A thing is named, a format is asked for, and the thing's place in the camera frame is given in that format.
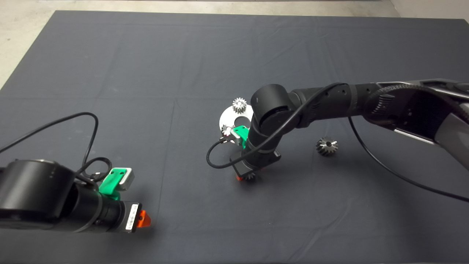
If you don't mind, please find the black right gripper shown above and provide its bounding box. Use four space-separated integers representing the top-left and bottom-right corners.
230 147 282 182

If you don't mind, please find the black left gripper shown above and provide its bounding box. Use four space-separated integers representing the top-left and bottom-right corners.
93 199 151 234

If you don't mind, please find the large dark steel gear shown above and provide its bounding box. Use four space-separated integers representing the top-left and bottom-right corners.
316 137 339 156

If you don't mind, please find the round metal plate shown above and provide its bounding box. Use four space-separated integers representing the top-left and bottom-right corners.
219 104 254 134

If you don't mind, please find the dark grey table cloth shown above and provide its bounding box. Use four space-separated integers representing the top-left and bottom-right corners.
0 10 469 264

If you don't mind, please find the right arm's black cable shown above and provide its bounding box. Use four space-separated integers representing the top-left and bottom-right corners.
206 82 469 203

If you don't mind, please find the arm's black cable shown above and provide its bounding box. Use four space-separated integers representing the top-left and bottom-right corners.
0 112 112 182
206 82 469 203

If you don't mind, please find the left gripper's silver camera box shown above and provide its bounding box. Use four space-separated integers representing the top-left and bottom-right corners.
118 168 135 191

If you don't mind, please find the right gripper's green camera mount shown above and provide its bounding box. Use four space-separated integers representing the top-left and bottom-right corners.
234 125 250 149

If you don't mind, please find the gripper's green camera mount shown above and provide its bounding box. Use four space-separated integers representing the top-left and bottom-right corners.
234 125 250 149
99 168 127 201

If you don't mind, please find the left gripper's green camera mount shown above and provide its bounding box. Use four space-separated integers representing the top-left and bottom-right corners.
99 168 127 201

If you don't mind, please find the left arm's black cable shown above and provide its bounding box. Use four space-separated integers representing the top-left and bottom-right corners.
0 112 112 182

